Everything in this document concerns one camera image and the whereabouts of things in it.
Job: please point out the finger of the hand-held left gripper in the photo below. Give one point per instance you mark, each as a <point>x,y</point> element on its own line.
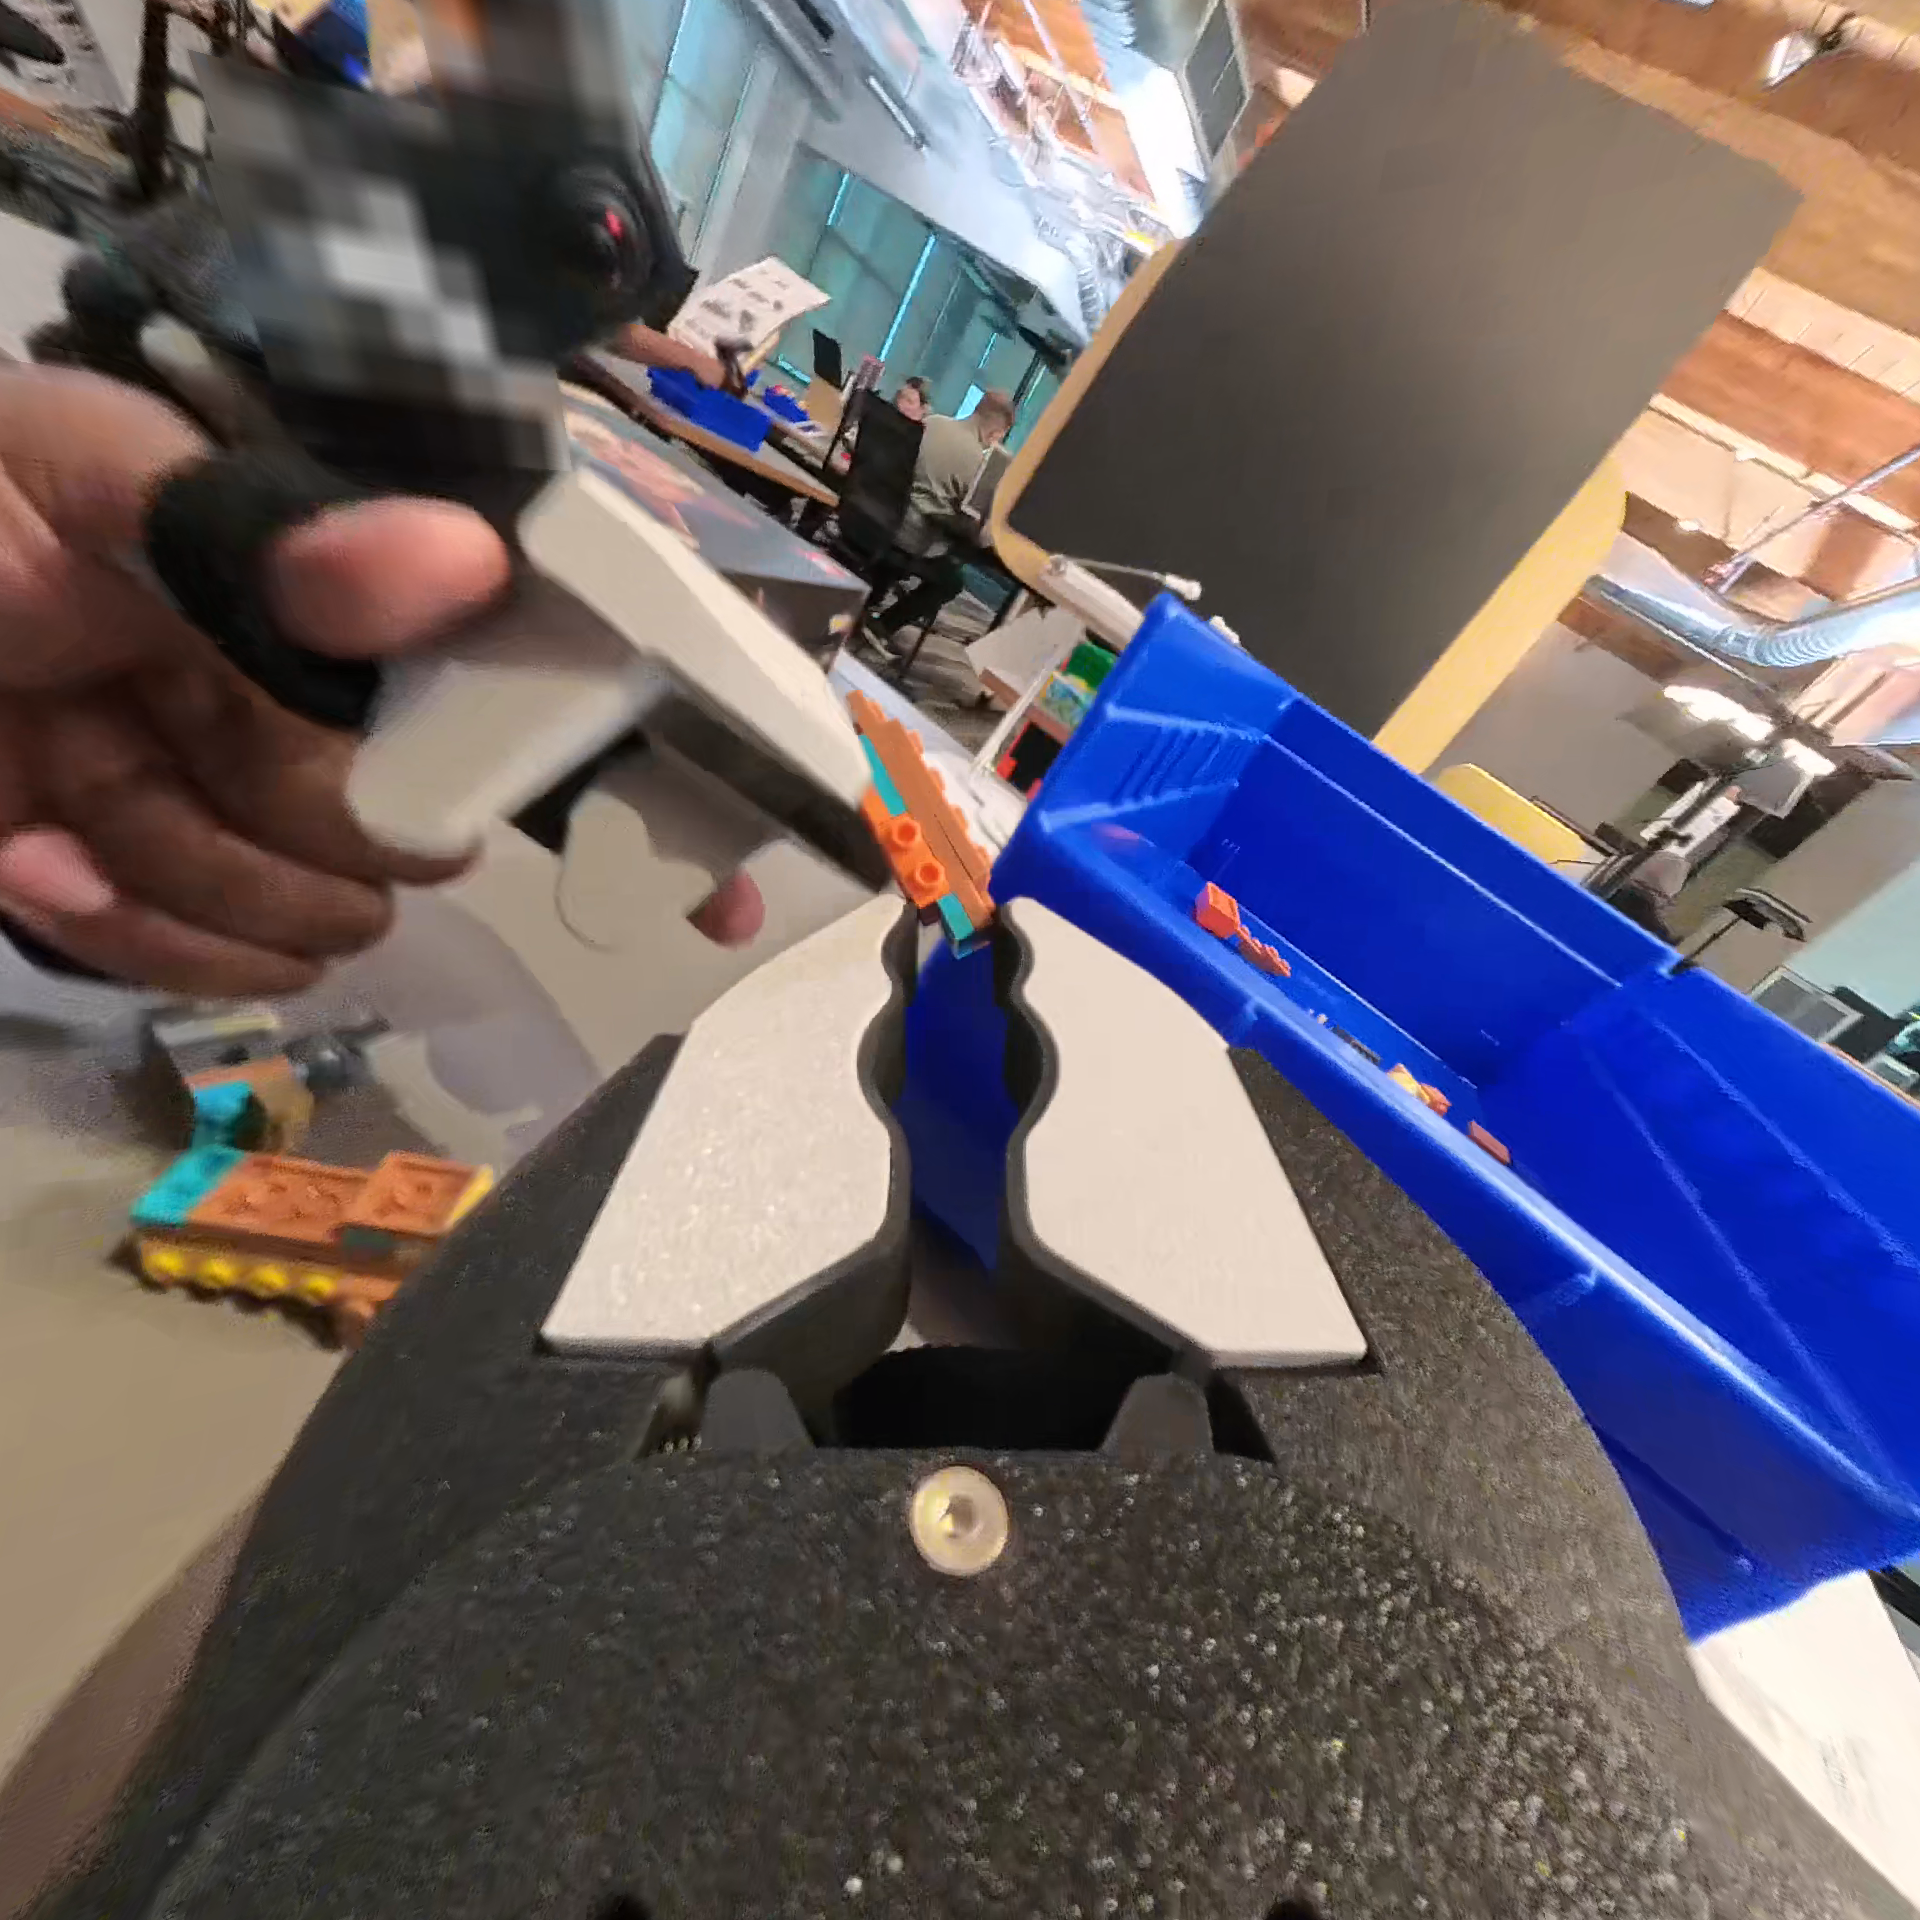
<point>674,600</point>
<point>645,873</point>

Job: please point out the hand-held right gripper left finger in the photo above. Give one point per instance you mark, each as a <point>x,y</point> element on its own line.
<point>748,1141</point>

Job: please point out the orange teal brick assembly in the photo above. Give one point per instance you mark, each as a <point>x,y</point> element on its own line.
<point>917,840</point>

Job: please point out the silver flexible duct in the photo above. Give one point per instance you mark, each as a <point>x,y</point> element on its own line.
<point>1727,637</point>

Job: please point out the dark grey divider panel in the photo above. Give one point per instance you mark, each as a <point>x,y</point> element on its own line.
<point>1348,374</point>

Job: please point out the orange yellow brick train model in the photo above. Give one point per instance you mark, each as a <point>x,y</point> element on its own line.
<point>298,1213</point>

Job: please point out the small grey brick model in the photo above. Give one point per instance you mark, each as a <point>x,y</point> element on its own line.
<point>227,1073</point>

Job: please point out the person's left hand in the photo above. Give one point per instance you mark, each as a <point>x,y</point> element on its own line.
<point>152,749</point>

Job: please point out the dark printed toy set box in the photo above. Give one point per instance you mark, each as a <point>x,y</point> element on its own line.
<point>748,541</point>

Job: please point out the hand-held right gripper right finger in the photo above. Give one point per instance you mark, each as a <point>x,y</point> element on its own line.
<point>1156,1170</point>

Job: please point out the black office chair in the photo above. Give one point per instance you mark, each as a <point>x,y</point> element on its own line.
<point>876,480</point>

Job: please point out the blue plastic bin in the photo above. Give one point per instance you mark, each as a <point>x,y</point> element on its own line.
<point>1651,1199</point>
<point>706,405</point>

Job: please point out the pile of loose toy bricks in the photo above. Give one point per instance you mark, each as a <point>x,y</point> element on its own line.
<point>1218,906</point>

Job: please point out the white instruction sheet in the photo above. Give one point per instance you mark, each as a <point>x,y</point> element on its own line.
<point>748,298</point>

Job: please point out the colourful printed box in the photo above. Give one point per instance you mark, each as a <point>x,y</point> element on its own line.
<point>1075,688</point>

